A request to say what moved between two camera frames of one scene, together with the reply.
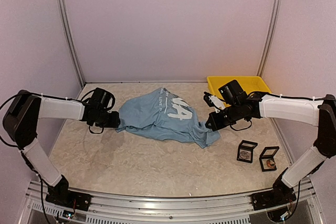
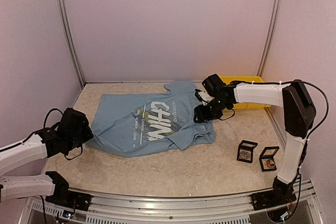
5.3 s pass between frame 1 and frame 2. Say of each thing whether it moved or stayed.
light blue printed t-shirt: moved
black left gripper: moved
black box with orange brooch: stayed
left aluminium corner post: stayed
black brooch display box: stayed
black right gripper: moved
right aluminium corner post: stayed
